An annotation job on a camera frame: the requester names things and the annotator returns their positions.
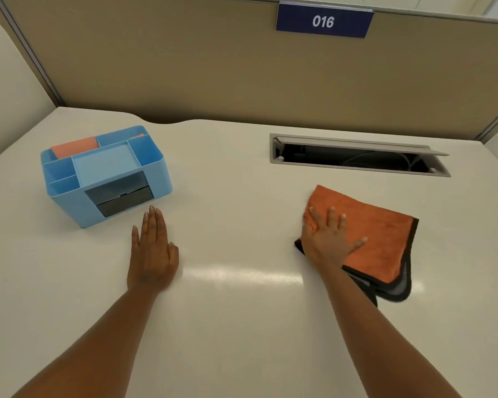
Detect person's left hand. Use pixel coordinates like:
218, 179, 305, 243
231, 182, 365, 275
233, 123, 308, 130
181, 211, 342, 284
126, 205, 180, 292

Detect person's right hand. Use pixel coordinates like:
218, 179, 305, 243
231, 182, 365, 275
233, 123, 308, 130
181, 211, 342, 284
300, 206, 368, 272

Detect orange black-edged microfiber cloth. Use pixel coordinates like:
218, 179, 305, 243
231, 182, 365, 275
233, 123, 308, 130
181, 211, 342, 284
294, 185, 420, 308

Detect person's right forearm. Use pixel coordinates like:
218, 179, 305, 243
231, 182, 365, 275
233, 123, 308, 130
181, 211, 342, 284
315, 263, 462, 398

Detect person's left forearm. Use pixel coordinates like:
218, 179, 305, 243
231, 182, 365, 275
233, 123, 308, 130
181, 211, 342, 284
12, 284, 159, 398

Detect grey translucent organizer drawer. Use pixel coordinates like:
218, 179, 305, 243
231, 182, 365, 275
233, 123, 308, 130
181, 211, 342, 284
84, 171, 150, 203
96, 186, 154, 217

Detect blue plastic desk organizer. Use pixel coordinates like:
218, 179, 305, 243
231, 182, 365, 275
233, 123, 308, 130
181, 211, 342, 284
40, 125, 174, 229

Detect orange folded cloth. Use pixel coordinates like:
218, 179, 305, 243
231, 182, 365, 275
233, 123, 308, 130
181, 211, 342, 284
50, 136, 100, 159

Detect tan desk divider panel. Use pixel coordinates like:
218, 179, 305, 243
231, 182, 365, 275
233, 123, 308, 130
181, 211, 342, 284
0, 0, 498, 142

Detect dark blue number sign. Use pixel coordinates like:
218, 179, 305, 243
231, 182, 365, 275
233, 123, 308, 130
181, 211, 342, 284
276, 2, 375, 39

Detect black cables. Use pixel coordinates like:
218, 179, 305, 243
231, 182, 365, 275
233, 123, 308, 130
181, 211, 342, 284
290, 145, 430, 172

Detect grey desk cable tray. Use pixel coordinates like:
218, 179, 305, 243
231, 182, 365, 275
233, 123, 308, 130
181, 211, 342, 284
269, 133, 452, 178

